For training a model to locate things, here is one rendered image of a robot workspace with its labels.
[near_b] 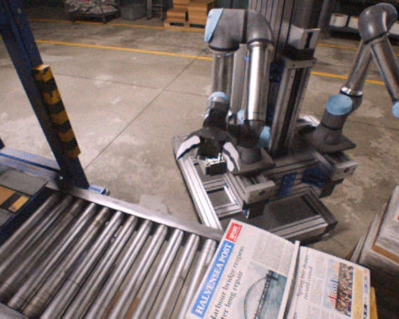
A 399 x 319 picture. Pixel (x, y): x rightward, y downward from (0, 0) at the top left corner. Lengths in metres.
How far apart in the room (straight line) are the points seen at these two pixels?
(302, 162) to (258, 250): 0.87
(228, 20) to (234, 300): 0.85
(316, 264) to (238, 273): 0.20
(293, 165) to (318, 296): 0.87
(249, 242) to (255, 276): 0.09
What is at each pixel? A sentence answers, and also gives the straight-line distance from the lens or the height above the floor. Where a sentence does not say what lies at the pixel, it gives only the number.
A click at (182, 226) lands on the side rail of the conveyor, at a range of 1.03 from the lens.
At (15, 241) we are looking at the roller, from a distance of 1.22.
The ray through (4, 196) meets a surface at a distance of 1.41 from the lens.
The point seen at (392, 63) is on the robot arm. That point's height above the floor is 1.28.
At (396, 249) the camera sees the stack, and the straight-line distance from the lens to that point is 1.39.
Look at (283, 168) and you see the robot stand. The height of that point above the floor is 0.73.
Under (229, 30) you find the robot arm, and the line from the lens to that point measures 0.99.
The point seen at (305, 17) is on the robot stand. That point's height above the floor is 1.42.
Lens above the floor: 1.64
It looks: 41 degrees down
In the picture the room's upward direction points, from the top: straight up
